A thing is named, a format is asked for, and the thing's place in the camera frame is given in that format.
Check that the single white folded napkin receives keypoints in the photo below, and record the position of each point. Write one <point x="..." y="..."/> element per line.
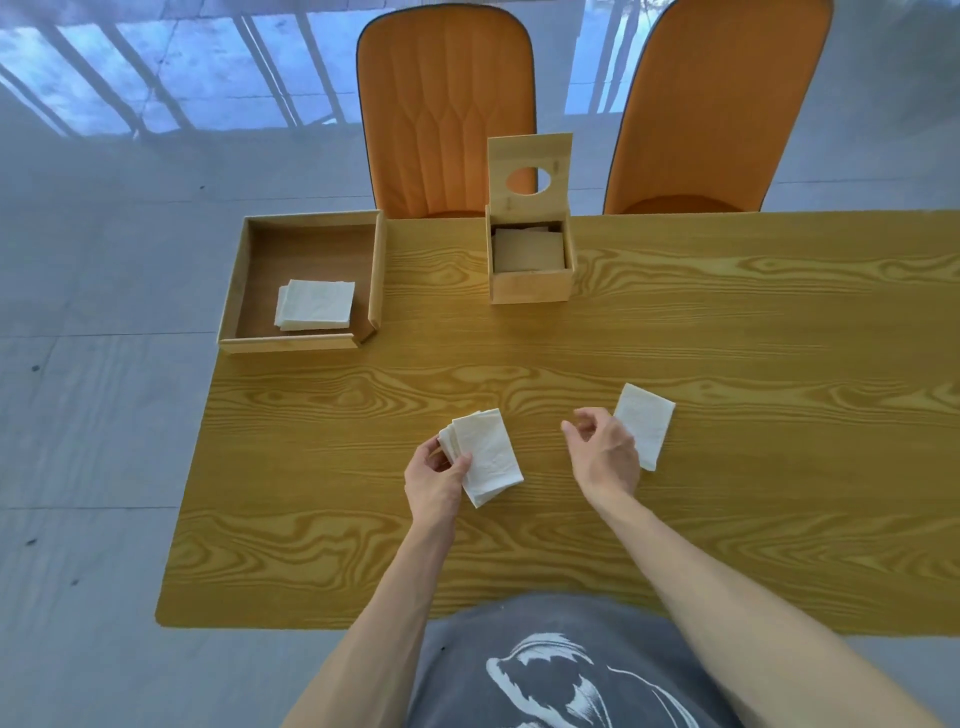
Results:
<point x="646" y="421"/>

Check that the wooden tissue box with lid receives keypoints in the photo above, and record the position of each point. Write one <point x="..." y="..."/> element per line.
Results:
<point x="529" y="289"/>

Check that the stack of white napkins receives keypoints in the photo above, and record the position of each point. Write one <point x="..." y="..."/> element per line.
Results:
<point x="316" y="304"/>

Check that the person's left forearm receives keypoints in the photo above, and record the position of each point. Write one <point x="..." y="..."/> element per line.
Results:
<point x="375" y="637"/>

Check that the white napkin bundle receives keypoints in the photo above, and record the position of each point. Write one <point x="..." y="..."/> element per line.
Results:
<point x="489" y="456"/>

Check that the orange upholstered chair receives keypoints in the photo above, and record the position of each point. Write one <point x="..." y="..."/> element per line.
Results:
<point x="446" y="105"/>
<point x="712" y="112"/>

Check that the person's right forearm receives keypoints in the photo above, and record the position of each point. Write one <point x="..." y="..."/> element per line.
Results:
<point x="720" y="600"/>

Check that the grey shirt with white print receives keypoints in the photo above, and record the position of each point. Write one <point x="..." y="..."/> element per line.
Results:
<point x="547" y="667"/>

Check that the person's left thumb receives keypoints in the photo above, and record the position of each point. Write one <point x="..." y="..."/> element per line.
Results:
<point x="457" y="469"/>

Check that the person's right hand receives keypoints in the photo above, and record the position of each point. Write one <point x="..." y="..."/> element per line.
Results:
<point x="609" y="461"/>

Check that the person's left hand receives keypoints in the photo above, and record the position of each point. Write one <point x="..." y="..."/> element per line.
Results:
<point x="429" y="487"/>

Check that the wooden tray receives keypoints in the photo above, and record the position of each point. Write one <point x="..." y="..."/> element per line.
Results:
<point x="300" y="255"/>

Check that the stack of folded napkins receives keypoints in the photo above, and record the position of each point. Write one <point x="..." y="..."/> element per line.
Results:
<point x="528" y="250"/>

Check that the person's right thumb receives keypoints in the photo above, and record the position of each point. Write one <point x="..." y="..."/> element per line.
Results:
<point x="571" y="441"/>

